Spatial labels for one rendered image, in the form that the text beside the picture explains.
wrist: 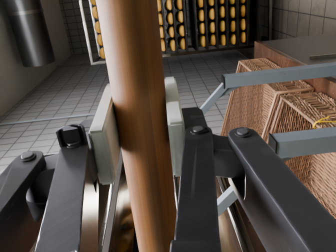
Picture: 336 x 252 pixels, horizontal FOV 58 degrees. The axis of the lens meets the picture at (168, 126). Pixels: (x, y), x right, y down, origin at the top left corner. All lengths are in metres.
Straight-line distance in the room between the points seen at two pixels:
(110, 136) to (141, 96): 0.03
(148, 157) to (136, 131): 0.02
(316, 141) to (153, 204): 0.53
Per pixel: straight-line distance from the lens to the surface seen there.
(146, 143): 0.17
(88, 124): 0.17
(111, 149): 0.15
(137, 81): 0.15
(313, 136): 0.69
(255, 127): 1.89
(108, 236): 1.13
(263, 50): 1.82
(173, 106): 0.15
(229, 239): 1.25
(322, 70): 1.20
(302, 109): 1.09
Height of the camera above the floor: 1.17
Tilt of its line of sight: level
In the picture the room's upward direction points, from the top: 96 degrees counter-clockwise
